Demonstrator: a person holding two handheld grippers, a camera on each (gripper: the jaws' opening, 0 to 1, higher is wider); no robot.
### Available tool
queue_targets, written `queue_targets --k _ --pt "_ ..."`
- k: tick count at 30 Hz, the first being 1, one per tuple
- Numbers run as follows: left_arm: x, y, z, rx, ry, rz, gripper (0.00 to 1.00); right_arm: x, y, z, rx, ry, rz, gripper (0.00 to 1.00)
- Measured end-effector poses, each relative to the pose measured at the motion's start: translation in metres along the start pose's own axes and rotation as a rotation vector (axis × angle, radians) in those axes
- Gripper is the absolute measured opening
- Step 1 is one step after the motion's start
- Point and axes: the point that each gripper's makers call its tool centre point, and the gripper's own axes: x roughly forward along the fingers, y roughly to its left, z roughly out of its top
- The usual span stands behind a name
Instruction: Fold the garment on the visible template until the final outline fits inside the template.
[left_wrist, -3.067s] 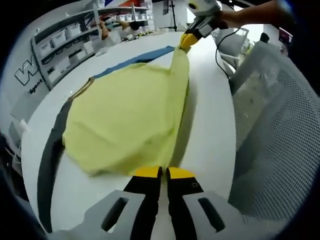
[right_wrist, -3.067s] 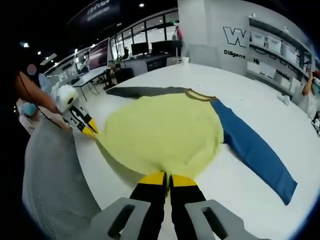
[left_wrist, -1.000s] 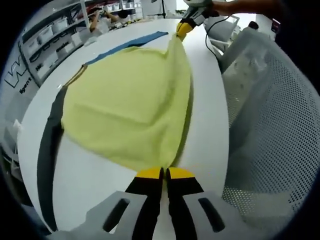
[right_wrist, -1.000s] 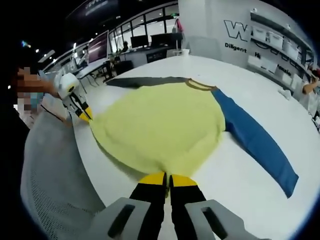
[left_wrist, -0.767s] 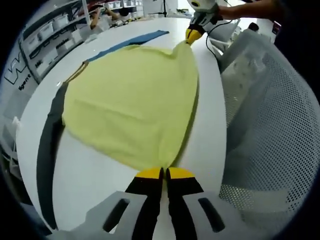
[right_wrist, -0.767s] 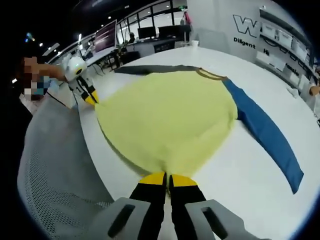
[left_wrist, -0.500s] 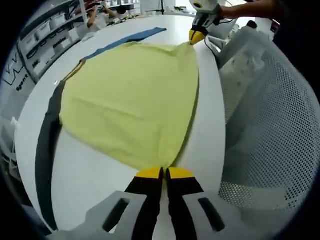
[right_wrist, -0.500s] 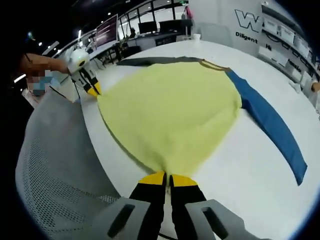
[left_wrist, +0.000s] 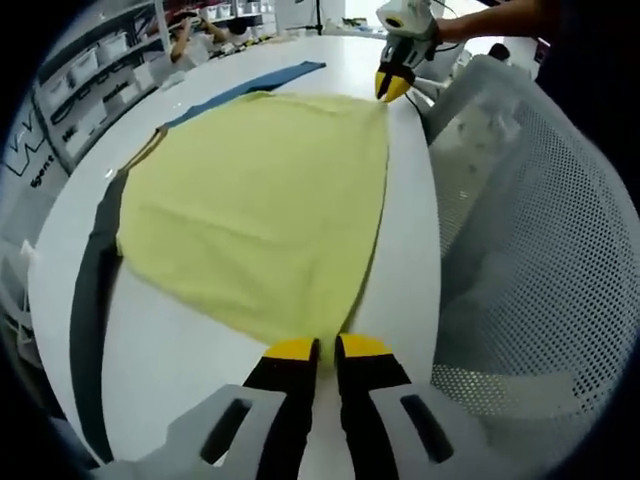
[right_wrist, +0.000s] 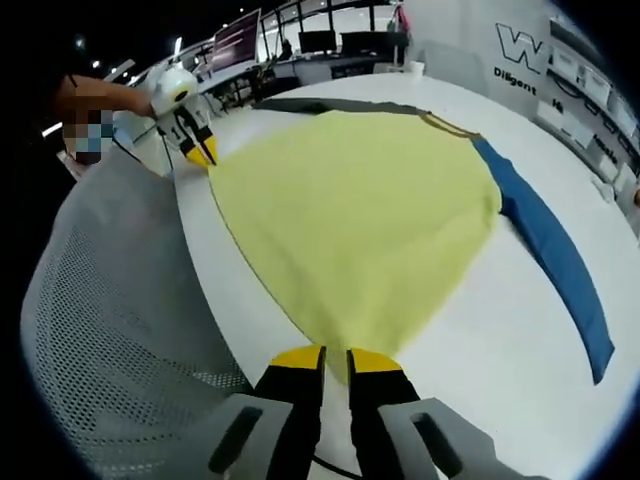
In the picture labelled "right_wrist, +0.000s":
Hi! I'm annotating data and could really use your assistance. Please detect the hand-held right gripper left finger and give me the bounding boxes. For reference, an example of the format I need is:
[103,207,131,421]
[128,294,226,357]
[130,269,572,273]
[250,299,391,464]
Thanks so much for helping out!
[207,343,327,480]

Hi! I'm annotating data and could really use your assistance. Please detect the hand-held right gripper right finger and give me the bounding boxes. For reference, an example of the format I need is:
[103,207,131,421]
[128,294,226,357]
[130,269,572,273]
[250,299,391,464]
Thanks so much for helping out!
[345,347,501,480]

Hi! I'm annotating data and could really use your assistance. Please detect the yellow grey blue garment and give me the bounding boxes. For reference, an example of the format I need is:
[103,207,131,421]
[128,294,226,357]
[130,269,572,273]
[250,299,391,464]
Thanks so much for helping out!
[207,97,616,386]

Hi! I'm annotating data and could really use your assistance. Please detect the large purple display screen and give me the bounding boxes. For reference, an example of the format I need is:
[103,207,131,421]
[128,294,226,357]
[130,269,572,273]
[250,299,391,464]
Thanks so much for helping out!
[212,8,262,76]

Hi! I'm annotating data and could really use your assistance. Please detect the black computer monitor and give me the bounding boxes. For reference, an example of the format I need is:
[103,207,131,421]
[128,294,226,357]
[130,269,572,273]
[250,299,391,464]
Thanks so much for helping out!
[339,32,396,64]
[298,30,337,54]

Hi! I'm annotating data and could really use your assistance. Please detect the grey mesh office chair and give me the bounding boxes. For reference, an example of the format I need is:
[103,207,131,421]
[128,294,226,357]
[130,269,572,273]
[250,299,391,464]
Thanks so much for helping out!
[19,149,256,476]

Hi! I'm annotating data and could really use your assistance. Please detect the grey chair back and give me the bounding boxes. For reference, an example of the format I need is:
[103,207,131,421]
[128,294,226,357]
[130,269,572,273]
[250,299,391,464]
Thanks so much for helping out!
[420,40,489,95]

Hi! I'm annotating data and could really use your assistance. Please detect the grey metal shelf unit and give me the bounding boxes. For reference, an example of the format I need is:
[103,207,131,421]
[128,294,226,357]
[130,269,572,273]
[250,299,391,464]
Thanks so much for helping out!
[547,17,640,166]

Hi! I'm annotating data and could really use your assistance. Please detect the black cable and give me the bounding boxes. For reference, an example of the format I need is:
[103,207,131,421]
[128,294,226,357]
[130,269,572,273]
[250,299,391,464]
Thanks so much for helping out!
[114,127,175,177]
[312,452,362,480]

